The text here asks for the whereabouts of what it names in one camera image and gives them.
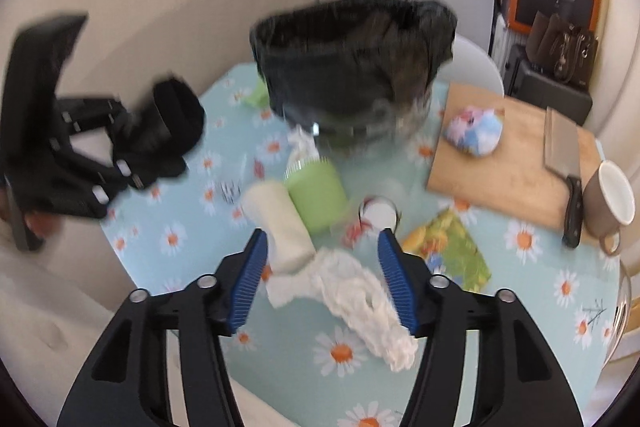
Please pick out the wooden cutting board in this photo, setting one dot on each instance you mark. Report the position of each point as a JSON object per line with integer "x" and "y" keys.
{"x": 513, "y": 179}

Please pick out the white paper cup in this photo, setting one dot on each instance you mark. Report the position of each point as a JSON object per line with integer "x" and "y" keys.
{"x": 282, "y": 226}

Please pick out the white chair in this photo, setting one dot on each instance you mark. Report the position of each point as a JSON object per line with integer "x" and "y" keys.
{"x": 471, "y": 65}

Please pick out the daisy print blue tablecloth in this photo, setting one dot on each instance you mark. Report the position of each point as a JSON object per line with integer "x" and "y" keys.
{"x": 323, "y": 346}

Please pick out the clear plastic bag with sticker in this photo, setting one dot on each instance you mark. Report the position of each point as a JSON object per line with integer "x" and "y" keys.
{"x": 379, "y": 207}

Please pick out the black bag lined trash bin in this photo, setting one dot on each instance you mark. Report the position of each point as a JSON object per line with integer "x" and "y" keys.
{"x": 354, "y": 72}

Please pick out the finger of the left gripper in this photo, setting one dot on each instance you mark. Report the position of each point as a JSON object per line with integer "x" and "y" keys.
{"x": 138, "y": 172}
{"x": 77, "y": 115}

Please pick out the steel cleaver black handle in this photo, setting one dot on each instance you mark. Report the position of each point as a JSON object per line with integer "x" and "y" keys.
{"x": 562, "y": 157}

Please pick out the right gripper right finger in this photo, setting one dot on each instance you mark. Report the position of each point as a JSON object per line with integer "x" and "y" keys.
{"x": 519, "y": 381}

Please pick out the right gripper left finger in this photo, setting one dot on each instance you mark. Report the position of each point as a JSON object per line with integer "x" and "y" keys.
{"x": 124, "y": 380}

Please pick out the large white tissue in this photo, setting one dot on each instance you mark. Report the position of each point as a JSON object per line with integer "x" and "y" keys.
{"x": 355, "y": 295}

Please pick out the brown leather handbag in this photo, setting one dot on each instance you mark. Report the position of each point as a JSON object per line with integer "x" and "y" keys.
{"x": 562, "y": 51}

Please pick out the green yellow snack packet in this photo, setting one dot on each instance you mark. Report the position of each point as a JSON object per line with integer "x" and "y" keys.
{"x": 447, "y": 248}

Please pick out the green curved plastic piece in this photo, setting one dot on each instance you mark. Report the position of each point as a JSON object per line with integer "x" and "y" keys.
{"x": 259, "y": 96}

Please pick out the person's left hand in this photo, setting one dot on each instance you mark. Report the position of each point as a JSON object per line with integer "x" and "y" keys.
{"x": 41, "y": 224}

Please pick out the beige ceramic mug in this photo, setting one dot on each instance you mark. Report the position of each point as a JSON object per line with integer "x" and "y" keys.
{"x": 609, "y": 206}

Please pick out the pink blue wrapper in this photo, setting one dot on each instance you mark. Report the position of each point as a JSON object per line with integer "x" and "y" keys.
{"x": 475, "y": 131}

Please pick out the black box under handbag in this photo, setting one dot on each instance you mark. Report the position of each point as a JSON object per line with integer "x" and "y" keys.
{"x": 523, "y": 82}

